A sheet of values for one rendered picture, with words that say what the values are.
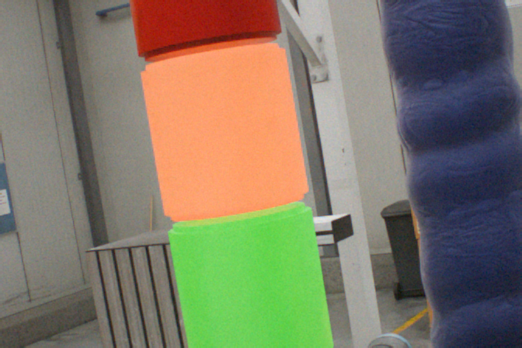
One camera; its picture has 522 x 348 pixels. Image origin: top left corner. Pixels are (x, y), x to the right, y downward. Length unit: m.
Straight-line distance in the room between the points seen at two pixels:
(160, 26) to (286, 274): 0.09
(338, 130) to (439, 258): 3.37
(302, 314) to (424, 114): 1.41
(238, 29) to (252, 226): 0.06
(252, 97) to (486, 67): 1.43
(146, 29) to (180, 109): 0.03
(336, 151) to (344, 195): 0.22
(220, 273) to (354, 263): 4.85
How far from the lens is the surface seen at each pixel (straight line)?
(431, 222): 1.78
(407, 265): 11.44
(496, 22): 1.76
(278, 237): 0.33
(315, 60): 5.09
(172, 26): 0.33
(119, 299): 2.21
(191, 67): 0.33
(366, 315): 5.22
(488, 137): 1.74
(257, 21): 0.33
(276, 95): 0.33
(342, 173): 5.12
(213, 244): 0.33
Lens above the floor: 2.24
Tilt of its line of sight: 3 degrees down
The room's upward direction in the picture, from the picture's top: 10 degrees counter-clockwise
